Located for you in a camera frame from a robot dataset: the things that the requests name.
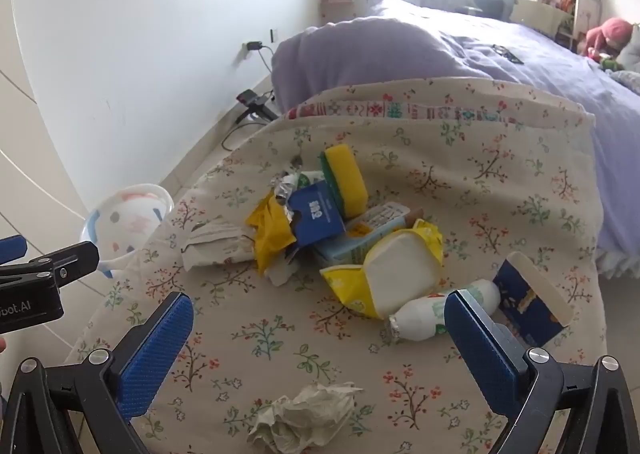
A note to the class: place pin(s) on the yellow wet wipes pack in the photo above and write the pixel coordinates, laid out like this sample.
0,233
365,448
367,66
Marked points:
400,269

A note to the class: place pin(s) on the black plugged-in charger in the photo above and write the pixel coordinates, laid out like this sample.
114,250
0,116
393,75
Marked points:
254,46

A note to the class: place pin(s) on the green toy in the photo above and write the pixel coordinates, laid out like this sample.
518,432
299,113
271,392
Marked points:
611,65

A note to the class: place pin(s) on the black remote control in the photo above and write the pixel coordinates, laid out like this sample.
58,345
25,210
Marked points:
507,54

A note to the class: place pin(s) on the black device on floor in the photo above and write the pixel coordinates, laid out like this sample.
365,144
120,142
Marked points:
252,101

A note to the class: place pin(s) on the small white green-label bottle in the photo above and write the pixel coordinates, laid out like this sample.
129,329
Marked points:
310,179

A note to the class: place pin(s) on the dark blue cardboard box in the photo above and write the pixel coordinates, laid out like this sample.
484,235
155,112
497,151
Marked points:
317,216

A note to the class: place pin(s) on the yellow crumpled wrapper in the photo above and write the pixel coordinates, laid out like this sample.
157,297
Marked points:
270,234

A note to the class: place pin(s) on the white foil-capped yogurt bottle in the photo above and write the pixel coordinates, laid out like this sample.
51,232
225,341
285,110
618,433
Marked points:
425,316

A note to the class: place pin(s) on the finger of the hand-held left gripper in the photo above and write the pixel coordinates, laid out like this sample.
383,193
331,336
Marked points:
12,249
65,266

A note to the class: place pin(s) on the purple duvet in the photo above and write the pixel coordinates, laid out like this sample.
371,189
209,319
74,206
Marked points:
400,49

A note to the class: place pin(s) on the floral beige blanket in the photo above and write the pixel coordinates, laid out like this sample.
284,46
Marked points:
450,159

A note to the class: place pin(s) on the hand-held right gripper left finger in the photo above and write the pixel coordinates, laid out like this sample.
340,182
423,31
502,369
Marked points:
160,354

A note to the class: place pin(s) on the crumpled white tissue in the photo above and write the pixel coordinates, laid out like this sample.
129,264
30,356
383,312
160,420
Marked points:
305,416

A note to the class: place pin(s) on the yellow green sponge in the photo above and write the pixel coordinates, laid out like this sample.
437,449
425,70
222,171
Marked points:
347,179

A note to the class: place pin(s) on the white patterned trash bin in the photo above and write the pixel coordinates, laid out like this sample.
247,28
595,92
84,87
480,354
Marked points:
127,219

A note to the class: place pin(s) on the pink plush toy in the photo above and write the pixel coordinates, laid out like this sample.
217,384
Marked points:
607,34

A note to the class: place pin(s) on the crumpled silver foil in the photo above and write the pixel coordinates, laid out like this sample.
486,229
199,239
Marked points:
284,188

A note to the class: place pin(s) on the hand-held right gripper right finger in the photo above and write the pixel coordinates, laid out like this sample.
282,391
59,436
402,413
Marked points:
481,354

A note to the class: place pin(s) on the dark blue carton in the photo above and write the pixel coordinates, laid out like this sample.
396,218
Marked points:
525,309

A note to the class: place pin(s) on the light blue flattened carton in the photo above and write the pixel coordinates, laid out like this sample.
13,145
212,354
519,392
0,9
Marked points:
350,246

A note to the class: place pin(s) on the crumpled paper receipt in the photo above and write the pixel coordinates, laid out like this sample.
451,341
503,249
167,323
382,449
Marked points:
215,244

